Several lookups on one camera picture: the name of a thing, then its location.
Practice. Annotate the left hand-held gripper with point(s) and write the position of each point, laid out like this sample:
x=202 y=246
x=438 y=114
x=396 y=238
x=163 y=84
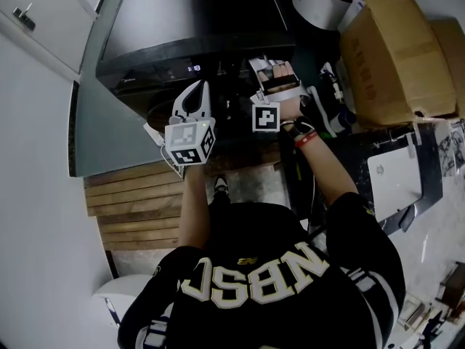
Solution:
x=189 y=140

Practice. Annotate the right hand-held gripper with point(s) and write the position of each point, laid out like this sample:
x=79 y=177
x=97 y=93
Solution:
x=266 y=118

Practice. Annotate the black front-load washing machine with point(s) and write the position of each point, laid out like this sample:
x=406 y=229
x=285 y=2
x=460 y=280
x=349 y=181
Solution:
x=181 y=20

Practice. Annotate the person's right forearm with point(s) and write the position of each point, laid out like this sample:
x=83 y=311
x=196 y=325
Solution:
x=327 y=173

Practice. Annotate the person's left forearm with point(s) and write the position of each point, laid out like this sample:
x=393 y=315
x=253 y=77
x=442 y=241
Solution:
x=192 y=209

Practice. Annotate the person's right hand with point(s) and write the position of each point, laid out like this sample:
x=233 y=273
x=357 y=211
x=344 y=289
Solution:
x=290 y=109

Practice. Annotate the white power strip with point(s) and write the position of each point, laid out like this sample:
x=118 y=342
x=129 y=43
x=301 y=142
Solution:
x=154 y=135

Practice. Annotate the black wristwatch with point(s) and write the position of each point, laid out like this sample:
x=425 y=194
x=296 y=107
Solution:
x=301 y=126

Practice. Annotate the white water valve fitting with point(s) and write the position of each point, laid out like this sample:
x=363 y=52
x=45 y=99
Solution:
x=332 y=82

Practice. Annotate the person's white shoe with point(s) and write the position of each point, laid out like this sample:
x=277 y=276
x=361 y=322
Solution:
x=221 y=184

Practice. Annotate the red wristband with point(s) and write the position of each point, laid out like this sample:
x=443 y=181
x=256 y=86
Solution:
x=307 y=139

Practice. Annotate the white cylindrical appliance black stripe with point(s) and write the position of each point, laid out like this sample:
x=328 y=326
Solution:
x=319 y=2

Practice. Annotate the wooden slat platform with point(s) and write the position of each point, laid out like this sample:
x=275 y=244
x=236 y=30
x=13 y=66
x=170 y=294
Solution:
x=134 y=209

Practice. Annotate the black marble table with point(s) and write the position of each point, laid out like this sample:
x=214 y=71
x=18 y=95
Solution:
x=348 y=151

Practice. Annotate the large cardboard box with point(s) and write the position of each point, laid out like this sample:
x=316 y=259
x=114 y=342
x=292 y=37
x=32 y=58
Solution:
x=399 y=56

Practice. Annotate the white door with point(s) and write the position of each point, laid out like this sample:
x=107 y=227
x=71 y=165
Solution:
x=47 y=16

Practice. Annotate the white laptop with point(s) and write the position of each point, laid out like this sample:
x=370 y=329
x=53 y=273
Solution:
x=396 y=184

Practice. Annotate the black lettered jersey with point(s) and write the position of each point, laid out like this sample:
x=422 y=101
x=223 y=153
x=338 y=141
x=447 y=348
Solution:
x=261 y=289

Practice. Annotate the marble patterned box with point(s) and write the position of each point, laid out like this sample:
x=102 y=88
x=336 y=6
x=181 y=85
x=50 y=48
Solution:
x=452 y=147

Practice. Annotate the white round stool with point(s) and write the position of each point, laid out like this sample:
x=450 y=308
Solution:
x=116 y=304

